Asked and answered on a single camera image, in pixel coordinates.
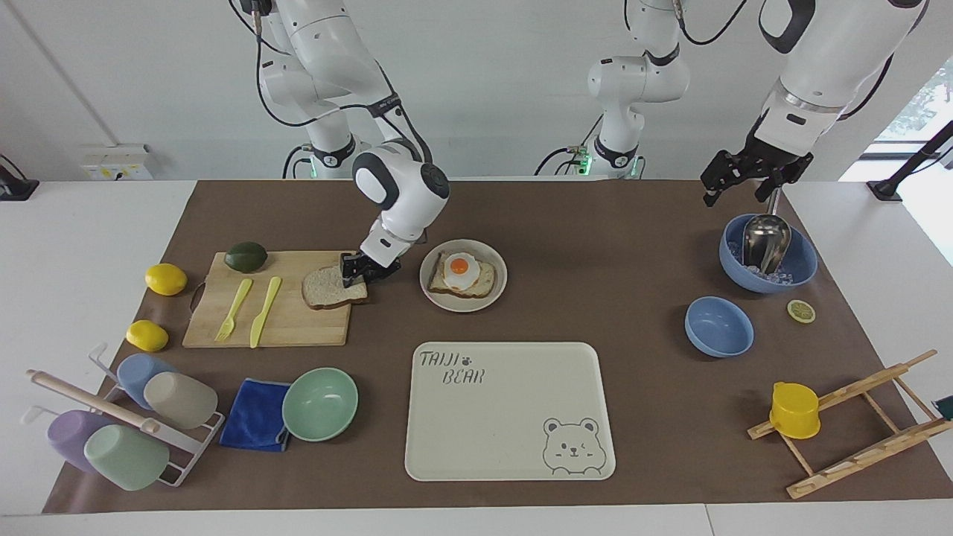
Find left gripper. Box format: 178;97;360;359
701;134;814;208

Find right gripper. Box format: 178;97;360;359
340;253;402;289

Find brown bread slice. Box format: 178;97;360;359
301;266;369;311

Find beige round plate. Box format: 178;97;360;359
419;239;509;313

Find metal scoop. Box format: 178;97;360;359
741;186;793;275

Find wooden cutting board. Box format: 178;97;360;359
182;251;357;349

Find large blue bowl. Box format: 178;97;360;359
718;214;819;294

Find yellow plastic knife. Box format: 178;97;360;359
249;276;284;349

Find clear ice cubes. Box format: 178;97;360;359
728;242;797;288

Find fried egg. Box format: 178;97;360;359
443;252;482;290

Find green avocado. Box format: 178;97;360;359
224;241;269;273

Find yellow plastic fork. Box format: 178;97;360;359
214;278;255;343

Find toasted bread slice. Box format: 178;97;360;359
427;251;497;300

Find green bowl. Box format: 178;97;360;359
281;367;360;443

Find small blue bowl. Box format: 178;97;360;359
684;296;755;359

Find black stand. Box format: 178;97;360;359
0;153;40;202
867;119;953;203

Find blue cloth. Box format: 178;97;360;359
218;378;293;453

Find yellow lemon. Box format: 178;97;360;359
144;263;188;297
125;319;170;353

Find beige tray with bear print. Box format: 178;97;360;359
404;342;617;482

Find beige cup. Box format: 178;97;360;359
143;371;219;430

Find blue cup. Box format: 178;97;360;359
116;353;178;410

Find wooden folding rack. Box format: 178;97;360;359
748;349;953;500

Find green cup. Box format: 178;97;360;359
83;424;171;492

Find purple cup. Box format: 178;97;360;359
47;409;114;475

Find black cable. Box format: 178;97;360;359
281;144;315;180
533;113;605;178
672;0;750;47
837;0;931;122
227;0;434;165

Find yellow cup with handle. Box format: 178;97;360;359
769;381;822;440

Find white wire cup rack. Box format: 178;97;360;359
21;342;226;489

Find white wall socket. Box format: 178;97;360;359
79;144;154;182

